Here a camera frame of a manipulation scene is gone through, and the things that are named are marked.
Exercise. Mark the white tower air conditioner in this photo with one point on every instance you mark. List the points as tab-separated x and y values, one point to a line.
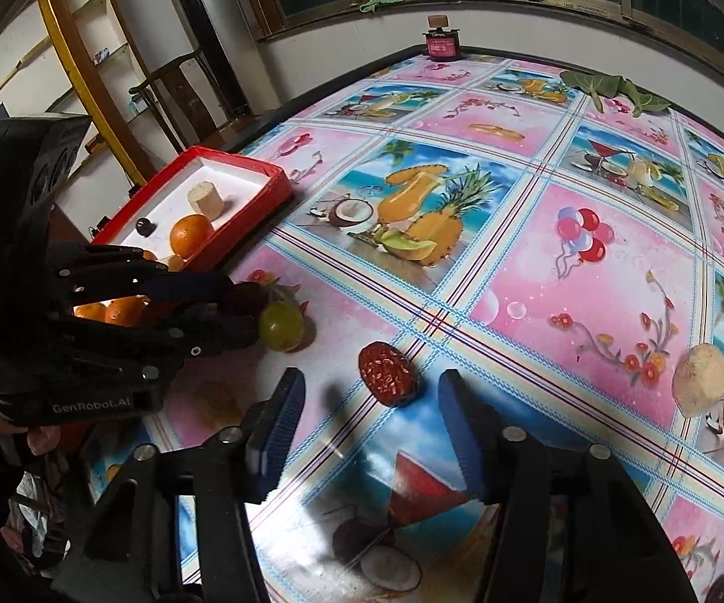
205	44

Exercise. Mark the green grape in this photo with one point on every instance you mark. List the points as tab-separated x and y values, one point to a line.
281	326

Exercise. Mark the person's patterned clothing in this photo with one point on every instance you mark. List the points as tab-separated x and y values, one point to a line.
29	515

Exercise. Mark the green cloth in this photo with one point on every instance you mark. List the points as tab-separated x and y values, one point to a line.
378	2

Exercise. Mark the peeled sugarcane piece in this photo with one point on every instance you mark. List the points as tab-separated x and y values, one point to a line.
205	201
700	380

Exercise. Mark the red tray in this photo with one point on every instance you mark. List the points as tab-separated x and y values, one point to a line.
236	179

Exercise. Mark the wooden wall shelf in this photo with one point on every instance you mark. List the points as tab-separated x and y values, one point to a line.
60	37

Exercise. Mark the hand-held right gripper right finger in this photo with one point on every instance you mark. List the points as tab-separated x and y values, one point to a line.
462	436

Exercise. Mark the small red bottle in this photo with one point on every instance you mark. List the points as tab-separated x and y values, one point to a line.
440	47

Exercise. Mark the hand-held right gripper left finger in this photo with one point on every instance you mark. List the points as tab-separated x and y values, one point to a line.
277	436

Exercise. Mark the dark wooden chair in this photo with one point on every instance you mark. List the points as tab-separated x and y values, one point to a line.
176	94

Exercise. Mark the green leaf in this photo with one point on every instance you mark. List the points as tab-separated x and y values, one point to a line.
588	83
648	100

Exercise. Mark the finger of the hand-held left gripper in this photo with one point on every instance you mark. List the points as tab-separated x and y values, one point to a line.
211	336
192	284

